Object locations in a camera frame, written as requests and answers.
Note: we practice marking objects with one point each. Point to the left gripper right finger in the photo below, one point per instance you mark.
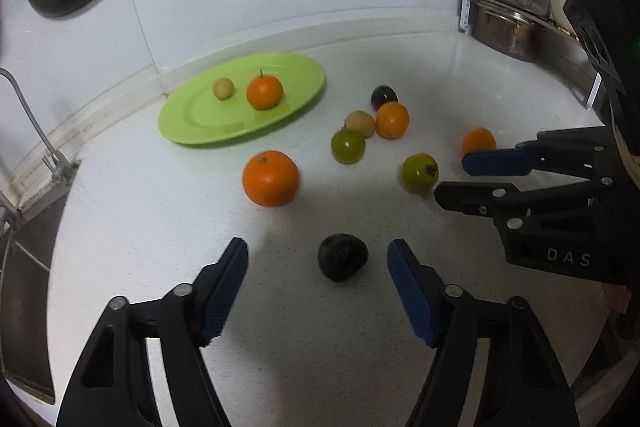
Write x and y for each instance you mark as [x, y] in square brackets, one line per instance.
[524, 383]

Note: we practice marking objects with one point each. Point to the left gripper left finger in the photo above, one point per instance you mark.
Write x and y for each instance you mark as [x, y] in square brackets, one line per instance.
[111, 383]

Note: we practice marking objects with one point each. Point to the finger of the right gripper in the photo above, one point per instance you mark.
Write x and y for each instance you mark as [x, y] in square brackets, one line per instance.
[480, 201]
[500, 161]

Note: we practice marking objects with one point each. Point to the small orange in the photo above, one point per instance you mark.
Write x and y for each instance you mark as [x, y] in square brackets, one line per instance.
[392, 121]
[477, 139]

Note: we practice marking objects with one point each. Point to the dark plum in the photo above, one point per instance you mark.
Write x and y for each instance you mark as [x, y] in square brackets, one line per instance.
[382, 95]
[341, 256]

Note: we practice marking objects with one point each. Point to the large orange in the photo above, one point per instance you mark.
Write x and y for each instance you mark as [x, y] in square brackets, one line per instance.
[270, 179]

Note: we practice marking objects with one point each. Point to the orange with stem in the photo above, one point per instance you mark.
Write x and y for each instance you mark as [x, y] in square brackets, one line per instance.
[264, 91]

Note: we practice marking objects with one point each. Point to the steel kitchen sink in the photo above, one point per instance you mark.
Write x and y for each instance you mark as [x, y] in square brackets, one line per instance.
[26, 259]

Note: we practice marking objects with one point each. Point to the white dish rack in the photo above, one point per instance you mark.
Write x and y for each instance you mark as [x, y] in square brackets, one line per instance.
[559, 49]

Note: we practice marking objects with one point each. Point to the steel cooking pot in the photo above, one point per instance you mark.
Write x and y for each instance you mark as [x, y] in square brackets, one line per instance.
[505, 30]

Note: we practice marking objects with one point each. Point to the slim gooseneck faucet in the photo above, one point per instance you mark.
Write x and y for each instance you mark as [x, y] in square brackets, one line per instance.
[61, 169]

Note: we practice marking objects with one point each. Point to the green plate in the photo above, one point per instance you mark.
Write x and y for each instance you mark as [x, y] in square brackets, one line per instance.
[193, 116]

